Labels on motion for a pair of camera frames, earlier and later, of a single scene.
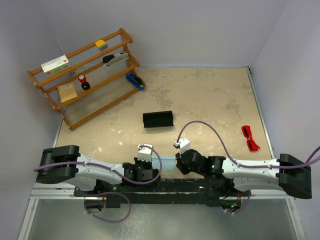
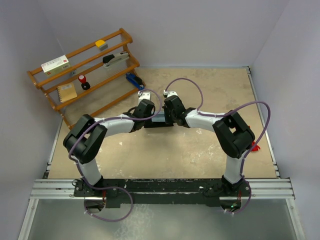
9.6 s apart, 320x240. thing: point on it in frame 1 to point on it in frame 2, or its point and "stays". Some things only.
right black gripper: [180, 165] to [168, 120]
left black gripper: [148, 163] to [148, 120]
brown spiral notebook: [67, 92] stays
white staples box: [57, 64] stays
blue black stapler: [135, 80] stays
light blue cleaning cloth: [168, 162] to [159, 117]
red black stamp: [85, 85] stays
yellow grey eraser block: [101, 44] stays
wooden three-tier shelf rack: [84, 83] stays
